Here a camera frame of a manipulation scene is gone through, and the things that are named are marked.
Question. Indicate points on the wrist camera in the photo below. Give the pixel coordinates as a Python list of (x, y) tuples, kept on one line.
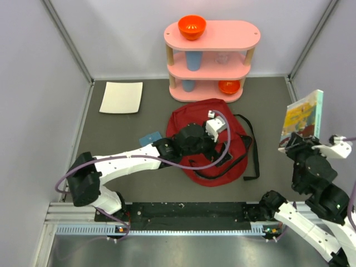
[(214, 125), (339, 148)]

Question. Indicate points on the red student backpack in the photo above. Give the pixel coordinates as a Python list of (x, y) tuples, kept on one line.
[(239, 147)]

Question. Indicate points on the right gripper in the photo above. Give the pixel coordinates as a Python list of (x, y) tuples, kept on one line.
[(295, 141)]

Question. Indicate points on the white paper sheet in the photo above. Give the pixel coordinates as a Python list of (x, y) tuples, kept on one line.
[(121, 97)]

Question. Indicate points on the upper blue cup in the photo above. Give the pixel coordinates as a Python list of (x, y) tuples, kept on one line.
[(193, 60)]

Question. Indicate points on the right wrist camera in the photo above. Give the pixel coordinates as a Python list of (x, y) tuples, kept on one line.
[(339, 148)]

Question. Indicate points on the clear glass on shelf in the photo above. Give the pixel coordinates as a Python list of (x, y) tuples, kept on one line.
[(222, 58)]

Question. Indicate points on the grey cable duct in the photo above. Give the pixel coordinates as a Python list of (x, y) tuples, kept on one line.
[(116, 229)]

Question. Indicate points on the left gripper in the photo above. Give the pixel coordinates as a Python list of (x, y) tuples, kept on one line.
[(212, 153)]

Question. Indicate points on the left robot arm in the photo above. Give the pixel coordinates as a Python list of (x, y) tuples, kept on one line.
[(88, 175)]

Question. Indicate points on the orange bowl on top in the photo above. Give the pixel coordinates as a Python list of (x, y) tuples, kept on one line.
[(192, 26)]

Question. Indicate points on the brown cover book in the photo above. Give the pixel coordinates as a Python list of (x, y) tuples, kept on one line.
[(303, 117)]

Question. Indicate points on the lower blue cup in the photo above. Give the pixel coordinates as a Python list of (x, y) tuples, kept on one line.
[(188, 85)]

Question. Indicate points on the orange bowl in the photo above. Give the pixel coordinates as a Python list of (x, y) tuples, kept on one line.
[(192, 26), (229, 87)]

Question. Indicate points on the aluminium frame rail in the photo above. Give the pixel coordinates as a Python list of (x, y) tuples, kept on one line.
[(67, 213)]

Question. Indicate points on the blue snap wallet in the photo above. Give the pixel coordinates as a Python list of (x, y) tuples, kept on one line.
[(149, 138)]

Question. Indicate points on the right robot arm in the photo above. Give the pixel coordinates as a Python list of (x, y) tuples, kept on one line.
[(334, 207)]

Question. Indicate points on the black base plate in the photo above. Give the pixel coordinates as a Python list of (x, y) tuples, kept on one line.
[(192, 215)]

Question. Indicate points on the pink three-tier shelf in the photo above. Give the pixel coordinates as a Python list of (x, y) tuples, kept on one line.
[(238, 38)]

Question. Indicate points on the orange bowl on bottom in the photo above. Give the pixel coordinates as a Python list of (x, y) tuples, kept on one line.
[(229, 87)]

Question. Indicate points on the blue cup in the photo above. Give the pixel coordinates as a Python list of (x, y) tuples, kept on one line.
[(188, 85), (193, 60)]

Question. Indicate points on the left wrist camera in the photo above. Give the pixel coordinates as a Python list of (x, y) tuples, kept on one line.
[(214, 125)]

